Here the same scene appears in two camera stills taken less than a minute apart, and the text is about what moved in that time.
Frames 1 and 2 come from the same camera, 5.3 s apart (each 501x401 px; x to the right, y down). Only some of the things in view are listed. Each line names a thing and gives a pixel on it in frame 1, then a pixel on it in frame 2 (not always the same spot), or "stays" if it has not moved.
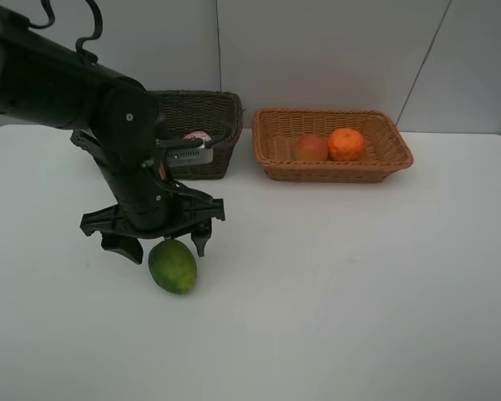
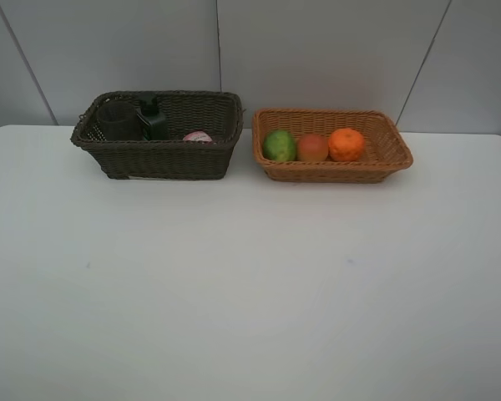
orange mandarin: [346, 144] stays
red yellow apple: [313, 147] stays
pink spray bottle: [198, 134] stays
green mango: [173, 265] to [280, 145]
